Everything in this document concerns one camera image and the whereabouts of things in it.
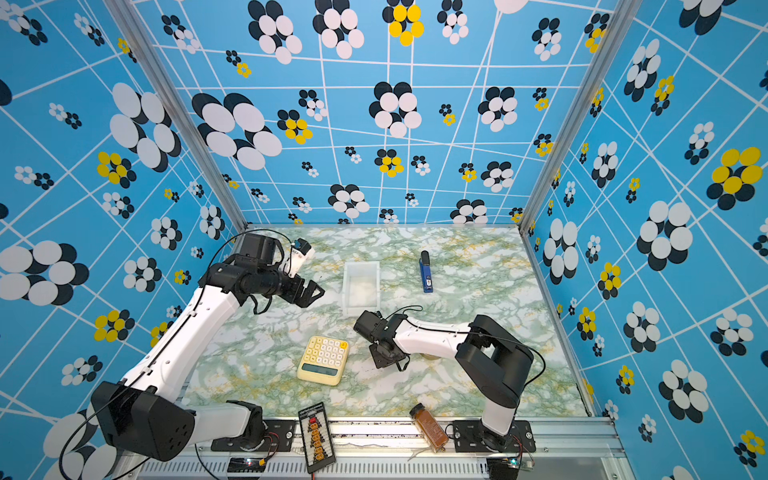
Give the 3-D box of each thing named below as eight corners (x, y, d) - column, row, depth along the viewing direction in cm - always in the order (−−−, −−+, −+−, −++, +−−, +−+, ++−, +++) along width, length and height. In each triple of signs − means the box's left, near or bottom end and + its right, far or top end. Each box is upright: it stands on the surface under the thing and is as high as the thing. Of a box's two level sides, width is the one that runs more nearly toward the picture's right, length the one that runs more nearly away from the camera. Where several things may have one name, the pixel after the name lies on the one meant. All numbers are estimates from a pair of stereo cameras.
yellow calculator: (297, 380, 84) (295, 377, 82) (311, 339, 92) (309, 335, 90) (339, 386, 83) (338, 383, 81) (349, 344, 91) (348, 340, 89)
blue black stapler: (421, 293, 103) (423, 284, 98) (419, 259, 112) (420, 250, 108) (431, 293, 103) (433, 284, 98) (428, 259, 112) (429, 250, 108)
